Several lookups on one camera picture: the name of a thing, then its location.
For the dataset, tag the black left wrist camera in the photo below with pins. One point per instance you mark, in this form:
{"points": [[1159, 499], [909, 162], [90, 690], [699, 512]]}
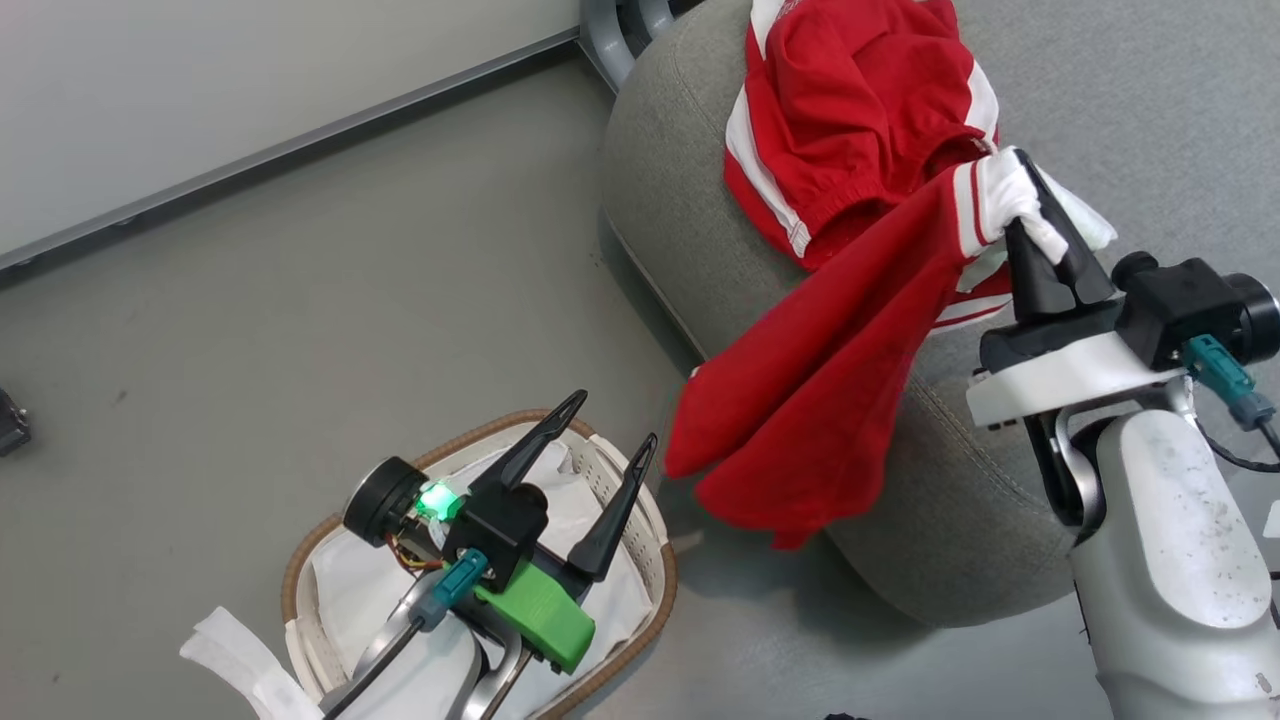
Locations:
{"points": [[380, 500]]}

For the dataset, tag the white cloth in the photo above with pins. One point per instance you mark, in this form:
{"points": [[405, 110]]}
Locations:
{"points": [[350, 580]]}

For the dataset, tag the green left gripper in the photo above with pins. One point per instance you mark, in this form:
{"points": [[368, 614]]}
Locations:
{"points": [[540, 615]]}

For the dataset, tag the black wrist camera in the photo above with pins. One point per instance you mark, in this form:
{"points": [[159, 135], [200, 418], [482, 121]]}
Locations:
{"points": [[380, 500], [1170, 300]]}

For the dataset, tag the teal left camera connector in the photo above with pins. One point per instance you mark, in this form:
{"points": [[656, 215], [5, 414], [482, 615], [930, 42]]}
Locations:
{"points": [[455, 588]]}

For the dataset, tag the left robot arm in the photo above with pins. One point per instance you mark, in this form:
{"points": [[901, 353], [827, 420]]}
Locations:
{"points": [[440, 672]]}

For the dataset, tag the white basket with woven rim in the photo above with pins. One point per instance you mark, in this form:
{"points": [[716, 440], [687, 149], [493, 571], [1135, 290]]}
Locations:
{"points": [[600, 465]]}

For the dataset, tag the red and white jersey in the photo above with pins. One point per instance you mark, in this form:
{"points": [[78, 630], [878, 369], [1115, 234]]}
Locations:
{"points": [[850, 120]]}

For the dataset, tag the teal right camera connector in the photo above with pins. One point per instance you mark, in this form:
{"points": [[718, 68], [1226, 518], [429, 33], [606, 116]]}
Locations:
{"points": [[1228, 378]]}

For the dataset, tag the grey partition double post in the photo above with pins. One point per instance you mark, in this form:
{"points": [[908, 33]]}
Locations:
{"points": [[610, 30]]}

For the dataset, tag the grey fabric sofa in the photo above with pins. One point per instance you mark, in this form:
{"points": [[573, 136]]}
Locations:
{"points": [[1150, 100]]}

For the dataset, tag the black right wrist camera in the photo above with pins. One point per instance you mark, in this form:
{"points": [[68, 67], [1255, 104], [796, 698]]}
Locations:
{"points": [[1170, 300]]}

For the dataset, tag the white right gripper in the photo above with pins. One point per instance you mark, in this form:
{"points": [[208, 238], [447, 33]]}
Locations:
{"points": [[1060, 375]]}

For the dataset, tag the black caster wheel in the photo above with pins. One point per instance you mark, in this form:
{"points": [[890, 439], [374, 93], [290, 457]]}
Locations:
{"points": [[12, 422]]}

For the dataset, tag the teal camera connector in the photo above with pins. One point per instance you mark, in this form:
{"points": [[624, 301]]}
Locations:
{"points": [[455, 588], [1228, 378]]}

